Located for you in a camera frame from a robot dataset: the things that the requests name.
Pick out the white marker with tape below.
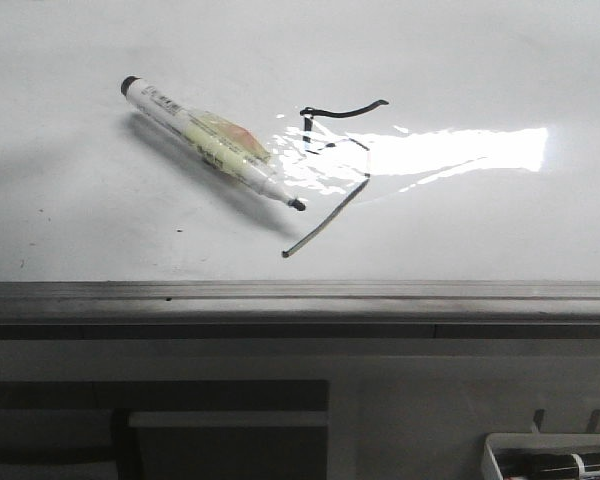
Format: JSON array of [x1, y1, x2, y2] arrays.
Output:
[[120, 76, 306, 211]]

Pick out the black marker in tray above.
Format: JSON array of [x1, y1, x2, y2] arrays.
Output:
[[497, 452, 600, 479]]

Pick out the dark cabinet panel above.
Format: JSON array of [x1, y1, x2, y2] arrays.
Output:
[[0, 379, 331, 479]]

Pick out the white marker tray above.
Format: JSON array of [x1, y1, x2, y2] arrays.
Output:
[[482, 433, 600, 479]]

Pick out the white whiteboard surface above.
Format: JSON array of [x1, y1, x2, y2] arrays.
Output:
[[0, 1, 600, 281]]

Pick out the grey aluminium whiteboard frame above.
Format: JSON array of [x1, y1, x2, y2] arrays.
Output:
[[0, 280, 600, 340]]

